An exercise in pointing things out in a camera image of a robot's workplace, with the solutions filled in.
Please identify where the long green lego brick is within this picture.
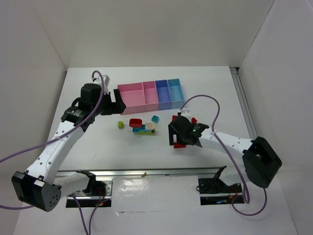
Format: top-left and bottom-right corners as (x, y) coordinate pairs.
(134, 129), (156, 135)

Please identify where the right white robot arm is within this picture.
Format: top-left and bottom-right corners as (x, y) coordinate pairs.
(168, 116), (282, 188)

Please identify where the cream lego brick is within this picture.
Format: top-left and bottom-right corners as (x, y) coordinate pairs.
(145, 123), (156, 131)

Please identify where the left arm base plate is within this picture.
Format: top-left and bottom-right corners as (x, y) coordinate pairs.
(73, 179), (113, 208)

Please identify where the purple-blue container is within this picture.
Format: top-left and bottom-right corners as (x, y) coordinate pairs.
(155, 80), (172, 110)

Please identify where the red rounded lego brick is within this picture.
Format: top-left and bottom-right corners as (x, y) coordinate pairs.
(129, 118), (143, 128)

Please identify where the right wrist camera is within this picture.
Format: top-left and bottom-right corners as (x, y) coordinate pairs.
(178, 110), (192, 118)

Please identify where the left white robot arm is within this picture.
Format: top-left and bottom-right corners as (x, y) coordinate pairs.
(11, 83), (126, 212)

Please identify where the aluminium front rail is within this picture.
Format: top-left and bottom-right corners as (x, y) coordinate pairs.
(56, 166), (228, 179)

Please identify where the aluminium rail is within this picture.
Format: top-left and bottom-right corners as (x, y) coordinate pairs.
(56, 166), (228, 179)
(229, 67), (257, 139)

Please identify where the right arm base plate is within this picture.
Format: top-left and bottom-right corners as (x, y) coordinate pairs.
(196, 178), (244, 206)

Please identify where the large pink container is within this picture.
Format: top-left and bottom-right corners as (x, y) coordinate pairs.
(117, 82), (146, 115)

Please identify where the teal curved lego brick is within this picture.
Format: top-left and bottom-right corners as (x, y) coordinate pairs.
(133, 124), (145, 133)

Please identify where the aluminium right rail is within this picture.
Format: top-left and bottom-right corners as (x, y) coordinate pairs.
(229, 67), (257, 139)

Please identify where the small teal square lego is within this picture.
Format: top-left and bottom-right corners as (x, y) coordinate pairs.
(151, 115), (159, 123)

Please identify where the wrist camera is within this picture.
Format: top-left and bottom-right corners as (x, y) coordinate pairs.
(178, 110), (192, 118)
(92, 75), (110, 94)

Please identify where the red small lego brick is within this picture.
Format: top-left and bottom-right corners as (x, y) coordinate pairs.
(191, 117), (198, 124)

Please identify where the red lego arch brick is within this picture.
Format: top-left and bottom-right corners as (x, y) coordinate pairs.
(173, 142), (187, 148)

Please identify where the small green lego brick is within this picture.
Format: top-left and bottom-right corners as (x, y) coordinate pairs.
(118, 121), (124, 129)

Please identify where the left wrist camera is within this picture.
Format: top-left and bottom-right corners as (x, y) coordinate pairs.
(92, 75), (110, 94)

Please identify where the small pink container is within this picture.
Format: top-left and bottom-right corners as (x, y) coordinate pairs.
(143, 81), (158, 112)

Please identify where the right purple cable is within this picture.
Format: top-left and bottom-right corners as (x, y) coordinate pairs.
(179, 94), (267, 216)

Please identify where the light blue container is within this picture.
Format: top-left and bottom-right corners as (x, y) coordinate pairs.
(168, 79), (185, 109)

